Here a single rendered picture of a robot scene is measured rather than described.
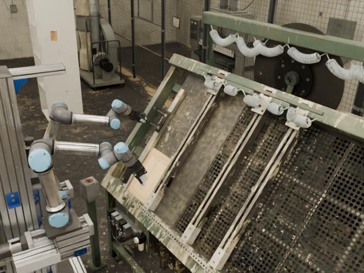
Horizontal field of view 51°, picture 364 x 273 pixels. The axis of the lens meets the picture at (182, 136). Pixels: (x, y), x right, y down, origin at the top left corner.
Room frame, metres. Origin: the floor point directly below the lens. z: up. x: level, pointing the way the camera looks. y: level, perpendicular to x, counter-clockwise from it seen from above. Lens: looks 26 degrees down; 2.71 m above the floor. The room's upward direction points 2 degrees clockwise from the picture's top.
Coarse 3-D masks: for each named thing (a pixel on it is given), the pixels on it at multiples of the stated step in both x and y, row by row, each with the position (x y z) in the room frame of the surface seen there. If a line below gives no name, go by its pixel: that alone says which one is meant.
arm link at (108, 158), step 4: (104, 152) 2.04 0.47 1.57; (108, 152) 2.03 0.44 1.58; (112, 152) 2.01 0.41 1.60; (104, 156) 2.00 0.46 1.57; (108, 156) 1.99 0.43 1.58; (112, 156) 1.98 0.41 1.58; (100, 160) 1.98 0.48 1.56; (104, 160) 1.97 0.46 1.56; (108, 160) 1.97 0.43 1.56; (112, 160) 1.97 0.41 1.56; (116, 160) 1.98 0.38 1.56; (100, 164) 1.96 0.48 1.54; (104, 164) 1.96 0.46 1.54; (108, 164) 1.96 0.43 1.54; (112, 164) 1.98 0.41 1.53; (104, 168) 1.96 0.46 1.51
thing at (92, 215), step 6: (90, 204) 2.67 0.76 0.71; (90, 210) 2.66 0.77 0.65; (90, 216) 2.66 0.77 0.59; (96, 216) 2.70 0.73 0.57; (96, 222) 2.69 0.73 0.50; (96, 228) 2.69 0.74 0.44; (96, 234) 2.69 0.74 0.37; (90, 240) 2.70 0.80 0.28; (96, 240) 2.68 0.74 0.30; (96, 246) 2.68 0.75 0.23; (96, 252) 2.68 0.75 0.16; (96, 258) 2.67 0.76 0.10; (96, 264) 2.67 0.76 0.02
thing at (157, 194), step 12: (216, 96) 2.74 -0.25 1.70; (204, 108) 2.72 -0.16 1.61; (204, 120) 2.67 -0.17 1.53; (192, 132) 2.62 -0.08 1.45; (192, 144) 2.60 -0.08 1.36; (180, 156) 2.53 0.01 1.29; (168, 168) 2.51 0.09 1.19; (168, 180) 2.46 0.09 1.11; (156, 192) 2.41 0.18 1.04; (156, 204) 2.39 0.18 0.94
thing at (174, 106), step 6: (180, 96) 2.99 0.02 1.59; (174, 102) 2.99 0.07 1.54; (180, 102) 2.99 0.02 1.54; (174, 108) 2.96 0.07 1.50; (168, 120) 2.92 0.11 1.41; (162, 126) 2.88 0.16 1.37; (156, 132) 2.88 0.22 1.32; (162, 132) 2.88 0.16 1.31; (156, 138) 2.84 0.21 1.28; (150, 144) 2.82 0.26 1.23; (144, 150) 2.82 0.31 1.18; (150, 150) 2.80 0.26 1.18; (144, 156) 2.77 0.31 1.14; (132, 174) 2.71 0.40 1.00; (132, 180) 2.69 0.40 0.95; (126, 186) 2.65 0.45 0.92
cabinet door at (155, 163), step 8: (152, 152) 2.78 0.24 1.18; (160, 152) 2.73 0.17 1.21; (152, 160) 2.72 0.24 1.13; (160, 160) 2.67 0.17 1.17; (168, 160) 2.62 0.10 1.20; (152, 168) 2.66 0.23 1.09; (160, 168) 2.61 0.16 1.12; (152, 176) 2.61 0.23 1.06; (160, 176) 2.56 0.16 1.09; (136, 184) 2.64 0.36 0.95; (144, 184) 2.59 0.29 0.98; (152, 184) 2.55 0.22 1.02; (136, 192) 2.58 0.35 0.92; (144, 192) 2.54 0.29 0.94; (144, 200) 2.48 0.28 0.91
